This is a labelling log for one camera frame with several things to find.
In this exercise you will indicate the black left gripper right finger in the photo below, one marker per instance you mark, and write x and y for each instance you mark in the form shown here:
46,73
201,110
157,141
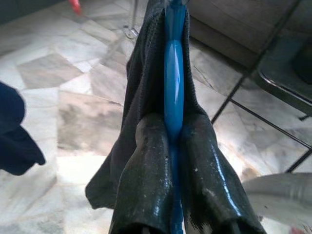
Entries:
207,190

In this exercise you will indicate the dark brown fabric sofa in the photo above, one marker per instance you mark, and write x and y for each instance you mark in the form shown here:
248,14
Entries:
231,24

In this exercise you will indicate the black t-shirt with green logo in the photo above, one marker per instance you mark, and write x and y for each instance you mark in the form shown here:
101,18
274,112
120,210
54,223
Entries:
146,85

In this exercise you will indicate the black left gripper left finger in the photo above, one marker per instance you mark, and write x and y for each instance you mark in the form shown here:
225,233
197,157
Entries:
146,190

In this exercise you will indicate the red plastic hanger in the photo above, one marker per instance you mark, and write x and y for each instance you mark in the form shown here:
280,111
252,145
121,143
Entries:
75,6

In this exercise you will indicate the black tv console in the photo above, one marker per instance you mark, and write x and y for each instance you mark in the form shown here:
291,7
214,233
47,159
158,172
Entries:
24,9

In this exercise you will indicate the blue plastic hanger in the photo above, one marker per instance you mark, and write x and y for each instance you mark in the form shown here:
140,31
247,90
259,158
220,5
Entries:
173,73

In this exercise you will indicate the navy polo shirt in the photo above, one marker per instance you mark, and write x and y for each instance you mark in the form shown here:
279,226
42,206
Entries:
14,134

